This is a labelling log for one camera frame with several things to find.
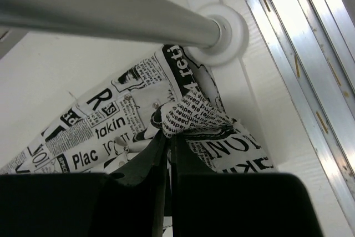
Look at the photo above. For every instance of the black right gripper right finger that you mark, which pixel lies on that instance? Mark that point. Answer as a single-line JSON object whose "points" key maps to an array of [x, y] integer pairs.
{"points": [[206, 203]]}

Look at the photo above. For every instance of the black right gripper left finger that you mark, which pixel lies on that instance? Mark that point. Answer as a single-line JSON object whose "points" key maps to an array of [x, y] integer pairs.
{"points": [[127, 202]]}

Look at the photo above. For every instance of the newspaper print trousers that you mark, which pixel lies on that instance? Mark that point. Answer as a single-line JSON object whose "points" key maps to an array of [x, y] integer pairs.
{"points": [[110, 125]]}

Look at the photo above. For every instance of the white metal clothes rack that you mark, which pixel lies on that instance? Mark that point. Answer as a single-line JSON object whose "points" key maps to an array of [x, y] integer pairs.
{"points": [[214, 35]]}

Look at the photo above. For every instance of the aluminium rail right side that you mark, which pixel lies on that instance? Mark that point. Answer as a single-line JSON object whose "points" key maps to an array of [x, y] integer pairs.
{"points": [[312, 44]]}

